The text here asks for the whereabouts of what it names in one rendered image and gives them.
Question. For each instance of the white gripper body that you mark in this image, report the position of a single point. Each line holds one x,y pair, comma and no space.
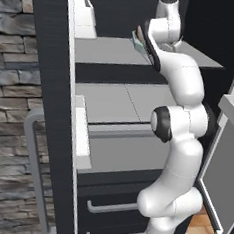
172,46

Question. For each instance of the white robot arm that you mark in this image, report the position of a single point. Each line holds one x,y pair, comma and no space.
185,81

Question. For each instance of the teal tupperware container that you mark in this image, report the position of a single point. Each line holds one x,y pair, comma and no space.
136,41

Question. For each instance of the grey door bin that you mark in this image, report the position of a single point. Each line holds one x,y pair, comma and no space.
233,107

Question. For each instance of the small white door bin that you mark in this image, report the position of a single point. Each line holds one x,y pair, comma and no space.
83,19

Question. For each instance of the black fridge door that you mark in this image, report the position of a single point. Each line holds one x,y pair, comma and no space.
48,83

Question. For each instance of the grey-lined fridge door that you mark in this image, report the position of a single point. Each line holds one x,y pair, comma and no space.
221,171

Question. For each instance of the grey fridge shelf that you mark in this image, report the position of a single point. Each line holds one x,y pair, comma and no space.
108,51

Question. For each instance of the black fridge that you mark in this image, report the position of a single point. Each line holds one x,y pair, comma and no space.
115,8

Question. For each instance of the grey crisper drawer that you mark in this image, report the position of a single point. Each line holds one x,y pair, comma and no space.
122,153

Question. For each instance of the black freezer drawer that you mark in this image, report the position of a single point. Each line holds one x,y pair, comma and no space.
112,225
112,192

